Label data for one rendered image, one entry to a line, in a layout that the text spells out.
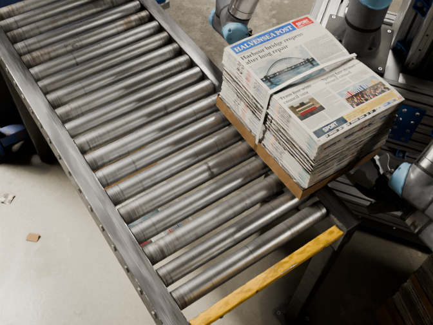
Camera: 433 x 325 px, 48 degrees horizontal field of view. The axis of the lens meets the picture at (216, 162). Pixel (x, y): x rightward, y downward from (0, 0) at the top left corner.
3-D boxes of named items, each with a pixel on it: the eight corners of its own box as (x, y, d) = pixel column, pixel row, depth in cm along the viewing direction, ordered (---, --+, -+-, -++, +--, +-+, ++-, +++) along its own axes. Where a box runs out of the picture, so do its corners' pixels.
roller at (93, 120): (206, 82, 155) (206, 71, 150) (69, 146, 138) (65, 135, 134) (198, 73, 157) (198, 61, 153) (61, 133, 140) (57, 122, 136)
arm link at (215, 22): (207, 7, 160) (206, 28, 167) (225, 26, 155) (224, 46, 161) (226, -1, 162) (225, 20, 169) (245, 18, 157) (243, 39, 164)
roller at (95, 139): (218, 95, 152) (218, 84, 147) (78, 161, 135) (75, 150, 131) (209, 85, 154) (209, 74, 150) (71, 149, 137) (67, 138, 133)
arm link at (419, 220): (429, 225, 127) (409, 239, 123) (416, 212, 129) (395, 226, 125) (443, 209, 121) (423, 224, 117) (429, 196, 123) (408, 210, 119)
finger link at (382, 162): (386, 141, 134) (398, 167, 128) (378, 154, 138) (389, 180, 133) (375, 141, 133) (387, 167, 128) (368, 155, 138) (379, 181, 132)
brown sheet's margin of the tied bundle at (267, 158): (376, 156, 135) (382, 146, 131) (299, 201, 123) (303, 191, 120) (337, 119, 142) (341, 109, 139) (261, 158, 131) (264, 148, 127)
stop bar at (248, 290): (343, 236, 119) (345, 233, 118) (195, 336, 104) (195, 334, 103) (334, 227, 121) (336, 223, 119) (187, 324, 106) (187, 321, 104)
